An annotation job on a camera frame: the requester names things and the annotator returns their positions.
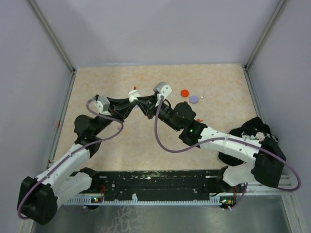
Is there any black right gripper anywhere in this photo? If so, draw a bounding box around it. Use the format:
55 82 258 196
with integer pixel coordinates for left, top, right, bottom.
135 94 181 132

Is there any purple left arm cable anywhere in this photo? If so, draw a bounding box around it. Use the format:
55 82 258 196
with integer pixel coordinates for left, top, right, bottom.
17 96 124 220

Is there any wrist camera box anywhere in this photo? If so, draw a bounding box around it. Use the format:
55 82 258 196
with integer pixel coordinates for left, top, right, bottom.
154 82 172 100
95 95 111 116

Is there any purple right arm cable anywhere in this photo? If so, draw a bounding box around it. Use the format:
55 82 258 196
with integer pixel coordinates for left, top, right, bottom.
154 96 302 211

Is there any purple round charging case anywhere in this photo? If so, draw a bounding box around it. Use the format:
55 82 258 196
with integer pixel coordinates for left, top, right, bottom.
189 96 199 104

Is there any orange round charging case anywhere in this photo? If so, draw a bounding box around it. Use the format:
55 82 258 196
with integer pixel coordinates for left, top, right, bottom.
180 89 190 97

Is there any black floral cloth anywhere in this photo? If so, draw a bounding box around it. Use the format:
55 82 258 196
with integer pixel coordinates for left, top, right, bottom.
218 117 278 166

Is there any aluminium frame post left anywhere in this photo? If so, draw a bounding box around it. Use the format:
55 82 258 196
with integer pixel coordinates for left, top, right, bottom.
26 0 77 73

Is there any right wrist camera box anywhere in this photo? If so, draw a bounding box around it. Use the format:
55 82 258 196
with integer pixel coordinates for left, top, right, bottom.
154 82 172 100

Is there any aluminium frame post right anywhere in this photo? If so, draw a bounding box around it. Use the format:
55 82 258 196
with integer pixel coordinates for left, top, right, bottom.
244 0 288 71

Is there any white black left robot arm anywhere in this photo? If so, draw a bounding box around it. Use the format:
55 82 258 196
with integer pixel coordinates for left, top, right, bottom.
17 95 137 225

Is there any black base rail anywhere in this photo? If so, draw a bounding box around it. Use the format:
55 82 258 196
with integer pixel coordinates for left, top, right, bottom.
82 168 243 201

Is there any aluminium frame post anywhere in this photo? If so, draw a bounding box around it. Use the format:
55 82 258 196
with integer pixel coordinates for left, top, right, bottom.
26 0 77 73
244 0 288 71

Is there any white round charging case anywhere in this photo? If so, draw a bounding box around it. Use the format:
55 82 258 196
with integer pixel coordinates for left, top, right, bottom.
128 90 141 102

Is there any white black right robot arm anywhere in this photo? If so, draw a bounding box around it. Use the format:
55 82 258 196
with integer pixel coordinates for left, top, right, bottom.
134 95 286 192

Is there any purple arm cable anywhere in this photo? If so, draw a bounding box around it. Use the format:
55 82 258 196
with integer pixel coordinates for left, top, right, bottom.
17 96 124 220
154 96 302 211

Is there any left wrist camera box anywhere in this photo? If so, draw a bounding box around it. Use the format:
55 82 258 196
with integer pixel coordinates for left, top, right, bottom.
95 95 111 116

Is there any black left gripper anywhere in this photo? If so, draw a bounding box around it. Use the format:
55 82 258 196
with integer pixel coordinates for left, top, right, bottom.
92 97 137 136

